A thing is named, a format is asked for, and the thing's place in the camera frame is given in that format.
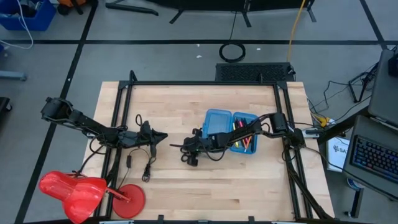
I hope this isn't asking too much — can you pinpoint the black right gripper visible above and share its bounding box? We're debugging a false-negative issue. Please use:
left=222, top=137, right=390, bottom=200
left=169, top=127, right=218, bottom=167

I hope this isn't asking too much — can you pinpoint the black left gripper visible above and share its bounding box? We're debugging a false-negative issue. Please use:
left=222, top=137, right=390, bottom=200
left=135, top=121, right=169, bottom=158

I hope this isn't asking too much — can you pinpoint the blue plastic pencil box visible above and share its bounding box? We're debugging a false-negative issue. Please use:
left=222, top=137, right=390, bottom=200
left=201, top=108, right=259, bottom=156

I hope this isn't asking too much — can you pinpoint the white box with logo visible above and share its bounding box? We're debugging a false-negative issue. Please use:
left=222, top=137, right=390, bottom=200
left=325, top=136, right=353, bottom=173

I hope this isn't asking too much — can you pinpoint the red desk lamp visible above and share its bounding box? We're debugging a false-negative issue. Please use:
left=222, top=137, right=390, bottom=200
left=38, top=170, right=146, bottom=224

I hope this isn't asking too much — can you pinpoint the black perforated case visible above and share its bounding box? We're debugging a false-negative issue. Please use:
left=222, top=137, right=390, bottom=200
left=215, top=62, right=296, bottom=83

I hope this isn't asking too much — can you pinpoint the black bar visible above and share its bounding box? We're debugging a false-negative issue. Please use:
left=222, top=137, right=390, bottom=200
left=104, top=2, right=159, bottom=17

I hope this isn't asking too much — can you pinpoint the black stand base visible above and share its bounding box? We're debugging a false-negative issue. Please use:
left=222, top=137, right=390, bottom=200
left=146, top=0, right=317, bottom=29

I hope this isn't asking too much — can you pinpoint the black chair part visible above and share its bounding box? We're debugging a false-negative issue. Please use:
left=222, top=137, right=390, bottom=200
left=0, top=96, right=13, bottom=115

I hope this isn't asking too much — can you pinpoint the grey metal foot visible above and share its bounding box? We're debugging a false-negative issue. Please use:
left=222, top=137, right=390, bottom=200
left=0, top=70, right=28, bottom=82

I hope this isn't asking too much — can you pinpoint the orange and black bag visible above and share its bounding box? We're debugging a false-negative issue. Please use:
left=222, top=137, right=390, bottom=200
left=57, top=0, right=99, bottom=16

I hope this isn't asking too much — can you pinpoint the blue plastic bin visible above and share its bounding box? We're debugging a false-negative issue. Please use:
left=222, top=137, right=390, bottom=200
left=0, top=0, right=57, bottom=32

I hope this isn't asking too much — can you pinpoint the black desk leg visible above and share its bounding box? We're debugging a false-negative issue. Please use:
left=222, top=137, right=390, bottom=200
left=344, top=186, right=364, bottom=218

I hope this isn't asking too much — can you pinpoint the laptop with lit keyboard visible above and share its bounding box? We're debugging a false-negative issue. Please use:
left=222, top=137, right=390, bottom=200
left=341, top=114, right=398, bottom=202

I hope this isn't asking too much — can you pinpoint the grey monitor back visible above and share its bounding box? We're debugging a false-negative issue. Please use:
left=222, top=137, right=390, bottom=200
left=368, top=48, right=398, bottom=127

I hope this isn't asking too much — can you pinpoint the black lamp cable with switch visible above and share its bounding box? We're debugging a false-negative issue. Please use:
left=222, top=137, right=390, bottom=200
left=118, top=147, right=157, bottom=189

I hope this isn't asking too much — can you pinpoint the black aluminium table frame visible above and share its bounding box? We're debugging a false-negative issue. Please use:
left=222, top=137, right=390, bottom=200
left=93, top=70, right=335, bottom=224

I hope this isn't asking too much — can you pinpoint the coiled black cable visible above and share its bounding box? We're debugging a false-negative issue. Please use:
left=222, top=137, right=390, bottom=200
left=218, top=11, right=246, bottom=63

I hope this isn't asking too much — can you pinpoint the white cable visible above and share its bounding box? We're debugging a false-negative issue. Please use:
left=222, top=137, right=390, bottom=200
left=0, top=0, right=34, bottom=50

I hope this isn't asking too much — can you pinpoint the yellow cable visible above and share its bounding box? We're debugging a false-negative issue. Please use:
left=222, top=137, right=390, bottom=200
left=285, top=0, right=307, bottom=63

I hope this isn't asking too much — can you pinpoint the black wire stand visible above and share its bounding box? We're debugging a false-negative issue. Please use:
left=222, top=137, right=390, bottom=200
left=348, top=70, right=379, bottom=103

